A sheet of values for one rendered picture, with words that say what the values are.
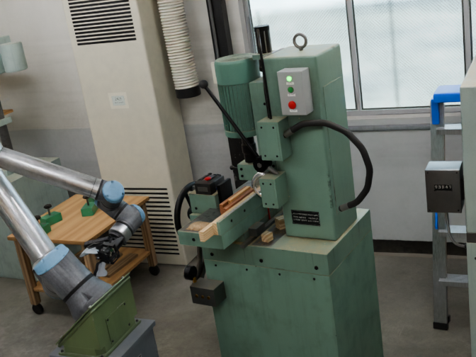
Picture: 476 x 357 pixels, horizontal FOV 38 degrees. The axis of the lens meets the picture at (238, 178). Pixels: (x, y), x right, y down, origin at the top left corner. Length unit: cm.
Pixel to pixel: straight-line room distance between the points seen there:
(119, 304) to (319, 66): 117
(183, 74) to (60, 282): 186
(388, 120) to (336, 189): 145
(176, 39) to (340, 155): 177
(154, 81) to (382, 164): 143
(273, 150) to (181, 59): 173
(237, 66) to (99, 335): 113
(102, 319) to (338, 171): 104
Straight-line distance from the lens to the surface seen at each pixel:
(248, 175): 288
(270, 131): 256
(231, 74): 271
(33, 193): 479
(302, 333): 286
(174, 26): 420
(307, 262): 268
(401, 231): 430
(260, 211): 289
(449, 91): 330
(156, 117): 425
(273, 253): 274
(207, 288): 290
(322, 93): 255
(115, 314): 275
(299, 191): 270
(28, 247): 298
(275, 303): 285
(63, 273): 275
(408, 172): 414
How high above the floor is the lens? 195
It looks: 19 degrees down
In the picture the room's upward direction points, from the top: 9 degrees counter-clockwise
